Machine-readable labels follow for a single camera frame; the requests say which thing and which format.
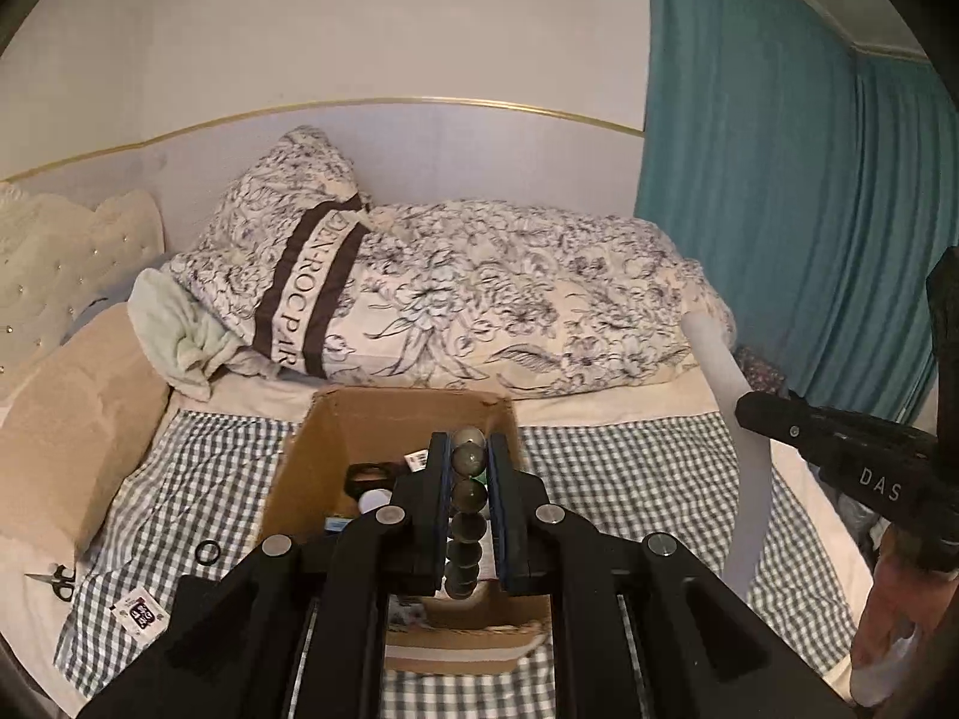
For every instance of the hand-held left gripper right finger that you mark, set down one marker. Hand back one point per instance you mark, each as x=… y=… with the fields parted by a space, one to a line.
x=637 y=614

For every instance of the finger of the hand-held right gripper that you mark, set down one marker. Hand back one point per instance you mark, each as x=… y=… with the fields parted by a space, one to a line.
x=779 y=423

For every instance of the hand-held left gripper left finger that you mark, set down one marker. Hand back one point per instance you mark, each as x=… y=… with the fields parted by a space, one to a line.
x=322 y=614

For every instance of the white foam strip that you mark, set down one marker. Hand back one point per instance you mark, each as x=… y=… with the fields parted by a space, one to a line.
x=742 y=479

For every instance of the cardboard box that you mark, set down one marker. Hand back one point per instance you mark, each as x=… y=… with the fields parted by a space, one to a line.
x=315 y=464

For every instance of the person's right forearm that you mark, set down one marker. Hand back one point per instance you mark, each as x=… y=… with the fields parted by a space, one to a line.
x=895 y=614

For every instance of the blue tissue pack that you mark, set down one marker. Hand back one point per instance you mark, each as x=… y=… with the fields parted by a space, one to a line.
x=339 y=523

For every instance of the white plastic cup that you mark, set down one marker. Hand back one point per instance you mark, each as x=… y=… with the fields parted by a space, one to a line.
x=373 y=500

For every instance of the green checked blanket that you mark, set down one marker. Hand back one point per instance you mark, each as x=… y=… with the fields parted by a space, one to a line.
x=644 y=479

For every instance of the small printed card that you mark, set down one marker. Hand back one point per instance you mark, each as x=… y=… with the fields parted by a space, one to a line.
x=138 y=612

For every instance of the teal curtain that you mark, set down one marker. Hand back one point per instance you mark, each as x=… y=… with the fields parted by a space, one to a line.
x=787 y=165

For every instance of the small scissors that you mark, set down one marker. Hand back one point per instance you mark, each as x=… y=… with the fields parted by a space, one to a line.
x=56 y=583

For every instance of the beige pillow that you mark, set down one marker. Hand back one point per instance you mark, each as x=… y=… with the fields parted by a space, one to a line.
x=75 y=419

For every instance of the light green towel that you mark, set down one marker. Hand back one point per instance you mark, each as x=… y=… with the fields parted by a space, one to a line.
x=187 y=329

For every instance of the floral duvet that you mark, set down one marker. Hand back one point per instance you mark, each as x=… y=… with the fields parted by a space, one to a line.
x=479 y=292

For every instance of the cream tufted headboard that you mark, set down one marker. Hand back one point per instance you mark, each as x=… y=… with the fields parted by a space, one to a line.
x=67 y=255

